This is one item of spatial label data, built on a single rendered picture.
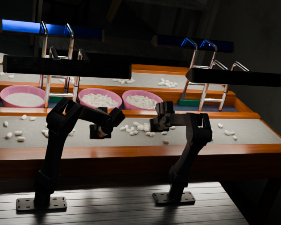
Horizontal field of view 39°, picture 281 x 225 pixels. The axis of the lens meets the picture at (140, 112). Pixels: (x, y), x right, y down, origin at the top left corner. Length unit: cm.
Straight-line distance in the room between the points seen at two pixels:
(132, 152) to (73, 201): 40
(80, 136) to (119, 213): 50
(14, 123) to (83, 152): 42
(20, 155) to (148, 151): 61
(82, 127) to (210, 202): 76
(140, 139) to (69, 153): 43
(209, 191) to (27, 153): 89
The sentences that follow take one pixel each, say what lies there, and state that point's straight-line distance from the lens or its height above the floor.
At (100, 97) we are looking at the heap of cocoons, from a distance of 245.
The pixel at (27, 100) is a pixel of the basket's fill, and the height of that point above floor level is 74.
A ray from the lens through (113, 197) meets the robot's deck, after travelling 179.
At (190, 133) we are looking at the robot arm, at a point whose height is 106.
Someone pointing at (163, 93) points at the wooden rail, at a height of 75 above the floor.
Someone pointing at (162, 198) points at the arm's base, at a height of 68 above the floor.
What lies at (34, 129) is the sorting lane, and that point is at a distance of 205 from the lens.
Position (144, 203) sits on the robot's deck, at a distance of 180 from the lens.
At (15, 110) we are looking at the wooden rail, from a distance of 215.
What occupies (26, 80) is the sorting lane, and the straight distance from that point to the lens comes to 256.
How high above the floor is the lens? 180
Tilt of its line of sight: 27 degrees down
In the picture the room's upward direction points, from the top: 13 degrees clockwise
